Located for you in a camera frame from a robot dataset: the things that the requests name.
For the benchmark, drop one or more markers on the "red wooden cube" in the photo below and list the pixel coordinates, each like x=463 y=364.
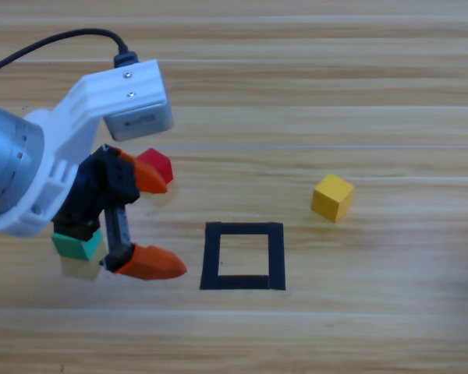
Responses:
x=158 y=163

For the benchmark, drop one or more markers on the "black tape square outline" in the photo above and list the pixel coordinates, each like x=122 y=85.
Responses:
x=242 y=282

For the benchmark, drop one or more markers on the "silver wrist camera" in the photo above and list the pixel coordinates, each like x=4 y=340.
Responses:
x=140 y=121

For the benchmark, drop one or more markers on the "yellow wooden cube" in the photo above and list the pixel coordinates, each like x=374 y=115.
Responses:
x=331 y=198

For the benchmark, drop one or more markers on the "green wooden cube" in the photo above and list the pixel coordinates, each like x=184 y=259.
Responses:
x=78 y=249

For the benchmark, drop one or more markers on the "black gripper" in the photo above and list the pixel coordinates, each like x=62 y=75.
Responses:
x=97 y=187

